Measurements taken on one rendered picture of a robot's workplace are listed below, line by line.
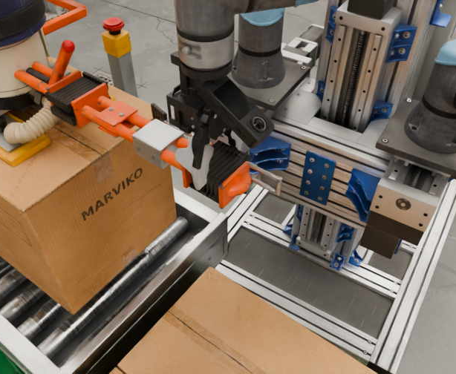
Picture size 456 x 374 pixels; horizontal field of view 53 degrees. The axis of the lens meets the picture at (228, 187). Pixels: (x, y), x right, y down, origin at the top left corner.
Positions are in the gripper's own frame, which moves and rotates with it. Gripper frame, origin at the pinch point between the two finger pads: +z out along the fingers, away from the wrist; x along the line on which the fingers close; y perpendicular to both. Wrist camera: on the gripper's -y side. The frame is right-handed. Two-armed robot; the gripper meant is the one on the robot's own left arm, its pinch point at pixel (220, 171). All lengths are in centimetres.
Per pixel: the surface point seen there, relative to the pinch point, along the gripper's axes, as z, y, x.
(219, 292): 67, 12, -14
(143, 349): 67, 18, 13
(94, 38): 121, 248, -156
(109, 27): 18, 83, -46
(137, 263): 67, 39, -6
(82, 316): 67, 38, 17
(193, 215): 64, 36, -29
